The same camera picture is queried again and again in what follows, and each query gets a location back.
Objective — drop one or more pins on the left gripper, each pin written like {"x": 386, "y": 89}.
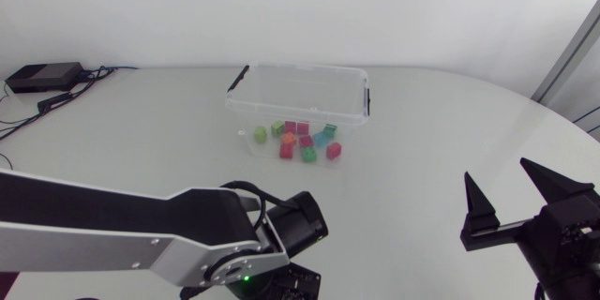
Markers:
{"x": 300, "y": 283}

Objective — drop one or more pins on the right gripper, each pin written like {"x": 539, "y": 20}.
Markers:
{"x": 562, "y": 239}

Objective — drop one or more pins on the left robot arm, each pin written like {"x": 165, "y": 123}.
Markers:
{"x": 94, "y": 244}

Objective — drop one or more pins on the clear plastic container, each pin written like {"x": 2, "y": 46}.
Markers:
{"x": 300, "y": 98}

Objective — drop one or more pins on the red toy brick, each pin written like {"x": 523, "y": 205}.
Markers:
{"x": 290, "y": 126}
{"x": 303, "y": 128}
{"x": 334, "y": 150}
{"x": 286, "y": 151}
{"x": 306, "y": 141}

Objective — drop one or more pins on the orange toy brick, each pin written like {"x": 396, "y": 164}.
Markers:
{"x": 288, "y": 139}

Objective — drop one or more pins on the blue toy brick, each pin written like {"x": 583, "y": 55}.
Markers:
{"x": 321, "y": 139}

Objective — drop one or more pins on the light green toy brick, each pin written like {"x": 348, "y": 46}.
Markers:
{"x": 260, "y": 134}

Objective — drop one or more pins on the black power brick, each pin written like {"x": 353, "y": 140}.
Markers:
{"x": 44, "y": 76}

